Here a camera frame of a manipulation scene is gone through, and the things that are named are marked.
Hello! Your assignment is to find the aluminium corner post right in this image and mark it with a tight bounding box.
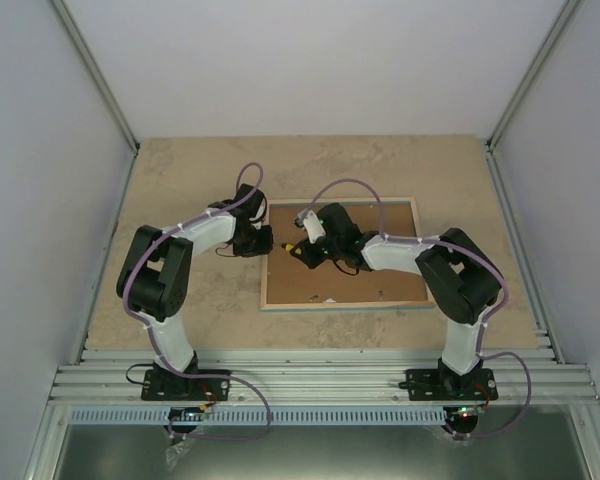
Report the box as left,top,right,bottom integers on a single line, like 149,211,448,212
485,0,584,154

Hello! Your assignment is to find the yellow screwdriver tool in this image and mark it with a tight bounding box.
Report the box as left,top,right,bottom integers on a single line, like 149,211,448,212
281,243,301,255

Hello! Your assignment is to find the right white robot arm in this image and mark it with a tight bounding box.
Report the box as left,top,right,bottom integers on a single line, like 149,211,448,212
289,203,507,399

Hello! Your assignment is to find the clear plastic bag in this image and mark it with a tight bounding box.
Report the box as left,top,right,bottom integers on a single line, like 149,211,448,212
165,436,198,472

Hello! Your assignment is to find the aluminium corner post left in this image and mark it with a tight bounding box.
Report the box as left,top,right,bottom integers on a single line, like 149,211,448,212
48,0,140,156

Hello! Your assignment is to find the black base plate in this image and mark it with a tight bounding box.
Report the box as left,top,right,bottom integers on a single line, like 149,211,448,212
140,367,231,403
398,368,499,402

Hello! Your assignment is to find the right controller board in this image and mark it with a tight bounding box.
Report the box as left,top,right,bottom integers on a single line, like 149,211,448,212
451,404,485,418

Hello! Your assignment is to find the aluminium rail base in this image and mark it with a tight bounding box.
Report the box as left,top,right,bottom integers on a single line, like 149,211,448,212
49,348,599,406

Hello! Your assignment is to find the controller board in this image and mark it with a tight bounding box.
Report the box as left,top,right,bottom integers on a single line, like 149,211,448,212
167,403,214,422
451,404,485,418

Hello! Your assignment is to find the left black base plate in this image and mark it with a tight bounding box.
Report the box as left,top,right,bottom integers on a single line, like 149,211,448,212
140,367,231,403

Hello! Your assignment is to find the grey slotted cable duct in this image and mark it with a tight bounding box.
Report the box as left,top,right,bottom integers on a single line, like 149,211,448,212
70,406,446,426

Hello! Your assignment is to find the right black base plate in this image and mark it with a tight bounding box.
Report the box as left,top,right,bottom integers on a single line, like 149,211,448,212
398,368,499,402

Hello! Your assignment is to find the aluminium corner post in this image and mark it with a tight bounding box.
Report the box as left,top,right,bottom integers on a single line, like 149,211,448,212
485,0,584,154
48,0,140,156

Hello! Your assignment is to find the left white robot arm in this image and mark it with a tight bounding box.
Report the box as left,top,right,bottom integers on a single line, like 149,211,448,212
116,183,273,399

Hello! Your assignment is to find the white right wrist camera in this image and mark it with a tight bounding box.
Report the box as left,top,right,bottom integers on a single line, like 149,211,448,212
294,209,326,244

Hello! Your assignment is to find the left controller board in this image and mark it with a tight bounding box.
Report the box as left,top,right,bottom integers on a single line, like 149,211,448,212
167,403,214,422

